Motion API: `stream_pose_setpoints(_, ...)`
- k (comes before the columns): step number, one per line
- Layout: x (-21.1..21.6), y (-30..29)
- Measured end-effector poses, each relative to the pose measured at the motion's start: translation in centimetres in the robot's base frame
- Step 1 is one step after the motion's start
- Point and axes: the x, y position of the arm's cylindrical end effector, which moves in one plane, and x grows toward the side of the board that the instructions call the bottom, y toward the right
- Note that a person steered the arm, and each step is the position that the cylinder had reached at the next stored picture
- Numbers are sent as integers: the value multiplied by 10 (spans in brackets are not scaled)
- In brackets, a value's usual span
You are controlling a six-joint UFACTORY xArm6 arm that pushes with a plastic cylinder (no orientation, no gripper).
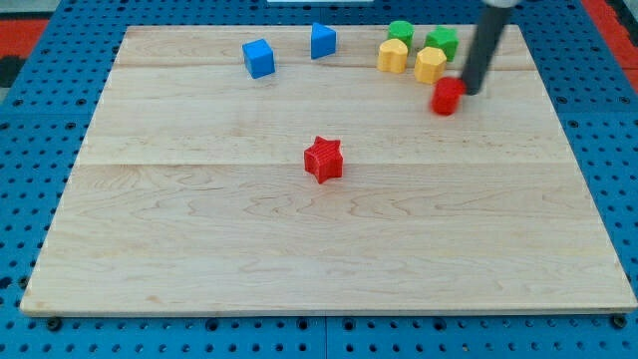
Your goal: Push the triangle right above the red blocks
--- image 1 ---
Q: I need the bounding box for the red cylinder block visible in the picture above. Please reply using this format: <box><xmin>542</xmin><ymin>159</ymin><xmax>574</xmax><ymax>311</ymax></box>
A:
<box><xmin>431</xmin><ymin>77</ymin><xmax>467</xmax><ymax>116</ymax></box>

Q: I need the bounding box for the blue triangle block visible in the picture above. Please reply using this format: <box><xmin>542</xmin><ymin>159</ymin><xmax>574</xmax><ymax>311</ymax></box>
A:
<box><xmin>310</xmin><ymin>23</ymin><xmax>337</xmax><ymax>60</ymax></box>

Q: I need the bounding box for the red star block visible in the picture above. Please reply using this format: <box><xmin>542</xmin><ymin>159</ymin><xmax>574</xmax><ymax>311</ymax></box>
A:
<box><xmin>304</xmin><ymin>136</ymin><xmax>344</xmax><ymax>184</ymax></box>

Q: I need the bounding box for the wooden board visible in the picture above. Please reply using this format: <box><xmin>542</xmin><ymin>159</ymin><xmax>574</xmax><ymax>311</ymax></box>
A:
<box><xmin>21</xmin><ymin>25</ymin><xmax>637</xmax><ymax>317</ymax></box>

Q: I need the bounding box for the blue cube block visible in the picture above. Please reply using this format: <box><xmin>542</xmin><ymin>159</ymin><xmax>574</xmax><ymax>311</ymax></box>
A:
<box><xmin>241</xmin><ymin>39</ymin><xmax>275</xmax><ymax>79</ymax></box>

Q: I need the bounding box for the yellow heart block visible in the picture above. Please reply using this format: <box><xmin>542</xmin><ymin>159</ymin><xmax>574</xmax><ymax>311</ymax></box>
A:
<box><xmin>376</xmin><ymin>38</ymin><xmax>409</xmax><ymax>74</ymax></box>

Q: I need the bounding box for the yellow hexagon block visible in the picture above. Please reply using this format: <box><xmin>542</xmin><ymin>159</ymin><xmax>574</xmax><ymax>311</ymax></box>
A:
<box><xmin>414</xmin><ymin>47</ymin><xmax>447</xmax><ymax>85</ymax></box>

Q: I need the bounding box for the green cylinder block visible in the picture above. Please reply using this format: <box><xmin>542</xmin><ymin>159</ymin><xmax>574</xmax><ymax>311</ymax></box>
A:
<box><xmin>387</xmin><ymin>20</ymin><xmax>415</xmax><ymax>49</ymax></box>

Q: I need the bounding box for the green star block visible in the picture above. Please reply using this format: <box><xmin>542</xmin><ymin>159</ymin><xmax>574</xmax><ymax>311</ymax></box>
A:
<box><xmin>424</xmin><ymin>25</ymin><xmax>460</xmax><ymax>62</ymax></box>

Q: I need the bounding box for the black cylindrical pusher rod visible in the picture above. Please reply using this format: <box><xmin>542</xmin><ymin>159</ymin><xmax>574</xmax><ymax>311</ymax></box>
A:
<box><xmin>461</xmin><ymin>0</ymin><xmax>519</xmax><ymax>96</ymax></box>

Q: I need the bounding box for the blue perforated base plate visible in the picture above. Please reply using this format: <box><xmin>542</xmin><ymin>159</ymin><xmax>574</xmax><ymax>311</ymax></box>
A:
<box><xmin>1</xmin><ymin>0</ymin><xmax>637</xmax><ymax>358</ymax></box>

